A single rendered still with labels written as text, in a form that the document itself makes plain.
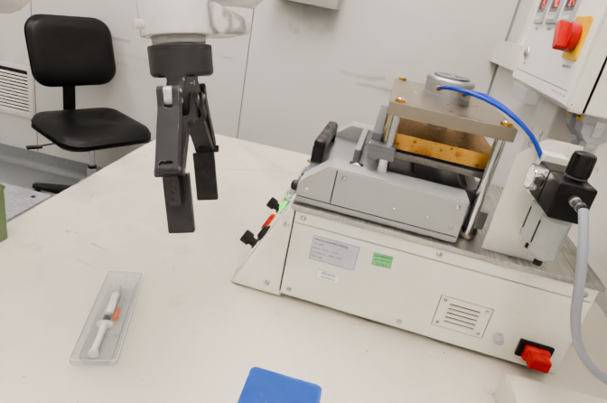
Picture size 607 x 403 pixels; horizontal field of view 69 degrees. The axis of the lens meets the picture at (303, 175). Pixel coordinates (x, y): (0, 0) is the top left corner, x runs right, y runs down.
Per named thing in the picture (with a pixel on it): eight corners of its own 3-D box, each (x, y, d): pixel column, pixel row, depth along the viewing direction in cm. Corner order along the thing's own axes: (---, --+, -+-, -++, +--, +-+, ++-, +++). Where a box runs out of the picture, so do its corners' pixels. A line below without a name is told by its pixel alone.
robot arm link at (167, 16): (122, -10, 47) (128, 43, 49) (238, -15, 47) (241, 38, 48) (159, 7, 59) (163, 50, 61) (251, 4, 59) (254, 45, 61)
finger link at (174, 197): (180, 158, 49) (172, 164, 46) (184, 202, 50) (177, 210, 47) (166, 159, 49) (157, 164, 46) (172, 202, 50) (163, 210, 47)
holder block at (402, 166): (462, 168, 87) (466, 156, 86) (476, 208, 69) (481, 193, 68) (380, 148, 90) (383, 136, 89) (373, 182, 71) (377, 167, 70)
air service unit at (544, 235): (532, 232, 63) (574, 135, 58) (565, 290, 50) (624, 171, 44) (495, 223, 64) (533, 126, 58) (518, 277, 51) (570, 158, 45)
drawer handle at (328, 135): (334, 141, 89) (339, 122, 87) (321, 164, 75) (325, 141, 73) (325, 138, 89) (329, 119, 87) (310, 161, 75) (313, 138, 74)
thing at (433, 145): (471, 145, 86) (487, 98, 82) (490, 184, 65) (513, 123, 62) (384, 125, 88) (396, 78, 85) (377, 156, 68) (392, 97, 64)
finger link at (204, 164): (192, 153, 62) (193, 152, 63) (197, 201, 64) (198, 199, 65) (213, 152, 62) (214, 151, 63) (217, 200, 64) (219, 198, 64)
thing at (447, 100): (503, 148, 88) (527, 84, 83) (548, 211, 59) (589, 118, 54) (383, 121, 91) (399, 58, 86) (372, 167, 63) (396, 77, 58)
